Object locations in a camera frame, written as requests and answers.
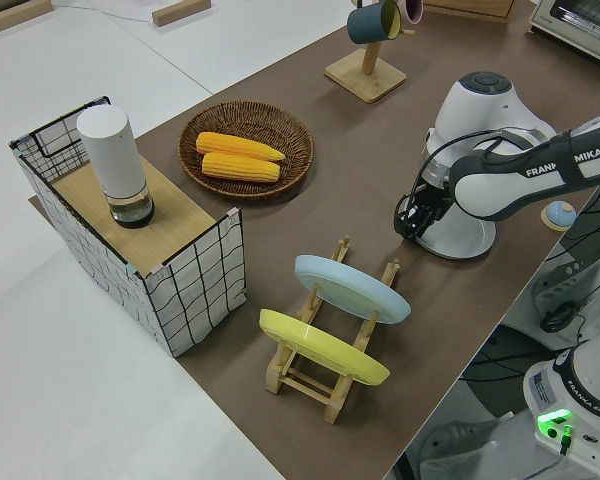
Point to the wooden mug tree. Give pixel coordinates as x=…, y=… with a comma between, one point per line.
x=365, y=77

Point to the pink mug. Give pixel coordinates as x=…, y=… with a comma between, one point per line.
x=412, y=10

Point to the wooden plate rack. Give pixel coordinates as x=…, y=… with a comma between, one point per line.
x=305, y=387

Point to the brown wicker basket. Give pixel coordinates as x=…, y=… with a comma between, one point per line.
x=290, y=170

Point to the yellow corn cob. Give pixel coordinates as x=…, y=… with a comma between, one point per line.
x=240, y=169
x=235, y=145

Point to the white cylinder grinder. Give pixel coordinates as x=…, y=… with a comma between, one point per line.
x=115, y=160

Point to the light blue plate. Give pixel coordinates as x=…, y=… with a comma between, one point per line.
x=350, y=287

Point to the white toaster oven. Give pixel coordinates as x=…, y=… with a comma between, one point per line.
x=580, y=25

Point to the yellow plate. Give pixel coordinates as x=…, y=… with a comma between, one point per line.
x=325, y=350

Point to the dark blue mug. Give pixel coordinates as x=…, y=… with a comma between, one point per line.
x=367, y=22

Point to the wooden block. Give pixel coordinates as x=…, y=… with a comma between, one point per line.
x=180, y=11
x=10, y=15

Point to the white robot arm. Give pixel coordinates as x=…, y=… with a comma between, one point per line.
x=505, y=187

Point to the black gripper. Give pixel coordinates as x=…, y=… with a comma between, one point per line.
x=432, y=197

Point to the brown table mat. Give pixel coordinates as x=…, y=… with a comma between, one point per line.
x=360, y=165

